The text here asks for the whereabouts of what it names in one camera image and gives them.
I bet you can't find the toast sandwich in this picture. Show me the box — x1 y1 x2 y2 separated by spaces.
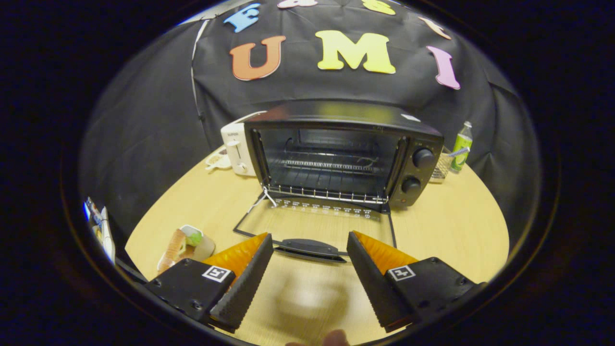
158 229 202 275

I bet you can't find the small white plate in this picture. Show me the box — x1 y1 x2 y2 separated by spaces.
205 148 232 171

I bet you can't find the white foam tray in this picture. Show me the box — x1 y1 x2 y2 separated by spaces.
179 224 216 262

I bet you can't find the white pop-up toaster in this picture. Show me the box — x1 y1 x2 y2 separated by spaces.
221 111 267 177

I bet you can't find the clear bottle green label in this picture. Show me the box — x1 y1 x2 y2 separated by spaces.
450 121 474 173

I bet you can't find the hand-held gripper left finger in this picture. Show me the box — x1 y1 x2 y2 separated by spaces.
144 233 274 333

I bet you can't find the black toaster oven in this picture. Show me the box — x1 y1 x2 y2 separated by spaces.
233 100 445 264

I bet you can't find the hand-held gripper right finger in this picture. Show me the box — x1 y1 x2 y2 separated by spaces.
346 231 486 333

